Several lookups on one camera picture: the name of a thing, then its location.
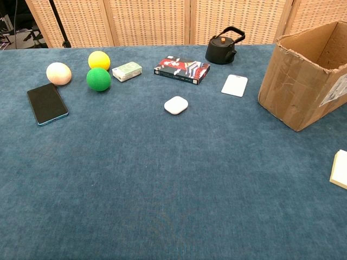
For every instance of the green foam ball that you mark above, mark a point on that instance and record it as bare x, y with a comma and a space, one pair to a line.
98, 79

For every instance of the woven wooden folding screen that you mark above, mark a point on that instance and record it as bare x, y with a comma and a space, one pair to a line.
149, 21

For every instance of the black cast iron teapot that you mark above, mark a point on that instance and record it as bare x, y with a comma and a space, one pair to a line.
218, 51

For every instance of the brown cardboard box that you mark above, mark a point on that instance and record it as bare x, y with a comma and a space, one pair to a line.
292, 89

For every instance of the black smartphone blue frame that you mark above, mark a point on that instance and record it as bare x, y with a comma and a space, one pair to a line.
47, 104

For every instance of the pale yellow sticky note pad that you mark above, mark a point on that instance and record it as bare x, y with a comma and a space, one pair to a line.
340, 170

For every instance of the black tripod stand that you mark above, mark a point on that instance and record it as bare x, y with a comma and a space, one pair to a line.
58, 21

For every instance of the dark red-patterned book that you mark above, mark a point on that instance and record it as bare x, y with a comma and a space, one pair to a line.
181, 69

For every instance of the yellow foam ball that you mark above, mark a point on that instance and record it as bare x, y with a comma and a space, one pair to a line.
99, 60

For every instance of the white earbuds case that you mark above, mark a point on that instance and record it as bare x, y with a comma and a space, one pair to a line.
175, 105

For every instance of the white label card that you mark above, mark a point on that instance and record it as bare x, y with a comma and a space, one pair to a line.
234, 86

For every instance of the blue table cloth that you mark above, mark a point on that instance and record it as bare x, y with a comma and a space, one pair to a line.
162, 176

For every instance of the peach foam ball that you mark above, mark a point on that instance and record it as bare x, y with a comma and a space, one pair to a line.
58, 73

